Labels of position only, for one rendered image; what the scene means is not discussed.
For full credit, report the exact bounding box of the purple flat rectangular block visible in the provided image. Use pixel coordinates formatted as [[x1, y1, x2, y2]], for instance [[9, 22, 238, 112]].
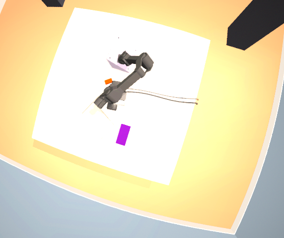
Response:
[[116, 124, 131, 146]]

